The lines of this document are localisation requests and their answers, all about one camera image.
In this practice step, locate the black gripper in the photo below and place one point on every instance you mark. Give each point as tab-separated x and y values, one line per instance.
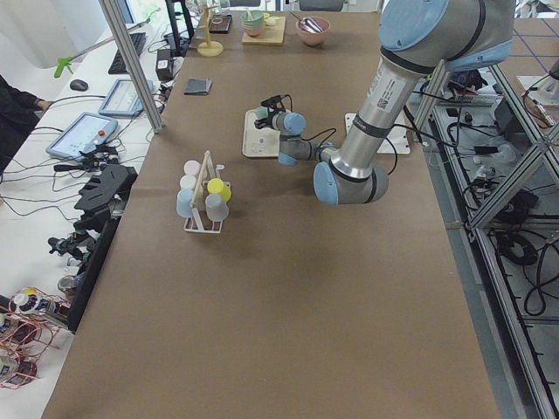
267	120

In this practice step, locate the mint green cup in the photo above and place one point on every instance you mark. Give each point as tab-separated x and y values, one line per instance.
262	113

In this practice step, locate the cream rabbit tray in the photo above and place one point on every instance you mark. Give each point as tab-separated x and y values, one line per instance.
259	143

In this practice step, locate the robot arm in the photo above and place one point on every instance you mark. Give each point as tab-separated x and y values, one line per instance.
415	36

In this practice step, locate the yellow cup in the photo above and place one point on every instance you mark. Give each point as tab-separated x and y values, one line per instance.
219	187

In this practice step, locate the pink cup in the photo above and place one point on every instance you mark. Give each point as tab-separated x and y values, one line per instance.
192	167

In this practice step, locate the cream white cup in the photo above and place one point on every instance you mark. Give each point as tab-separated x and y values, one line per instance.
188	182

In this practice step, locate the grey cup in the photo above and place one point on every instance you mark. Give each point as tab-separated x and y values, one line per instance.
216	208

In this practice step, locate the light blue cup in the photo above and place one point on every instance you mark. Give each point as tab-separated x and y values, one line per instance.
183	201

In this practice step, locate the folded grey cloth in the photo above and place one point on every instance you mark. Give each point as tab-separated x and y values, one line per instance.
198	87

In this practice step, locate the wooden cutting board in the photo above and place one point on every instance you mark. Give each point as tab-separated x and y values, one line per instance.
273	33

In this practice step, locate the wooden mug tree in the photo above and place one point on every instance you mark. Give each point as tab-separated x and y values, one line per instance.
209	47

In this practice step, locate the stacked mint bowls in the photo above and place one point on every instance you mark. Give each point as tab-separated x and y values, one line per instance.
253	22

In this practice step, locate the pink ice bowl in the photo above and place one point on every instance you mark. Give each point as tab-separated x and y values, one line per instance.
314	38

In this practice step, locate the metal ice scoop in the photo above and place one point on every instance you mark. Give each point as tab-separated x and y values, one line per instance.
307	24

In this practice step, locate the teach pendant tablet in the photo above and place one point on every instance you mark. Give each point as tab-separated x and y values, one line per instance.
84	135
122	100

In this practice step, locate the black computer mouse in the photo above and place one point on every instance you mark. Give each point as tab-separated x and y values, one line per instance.
78	85

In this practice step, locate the white wire cup rack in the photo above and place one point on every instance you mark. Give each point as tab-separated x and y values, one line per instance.
198	222

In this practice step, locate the aluminium frame post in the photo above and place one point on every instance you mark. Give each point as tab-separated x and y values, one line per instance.
112	13

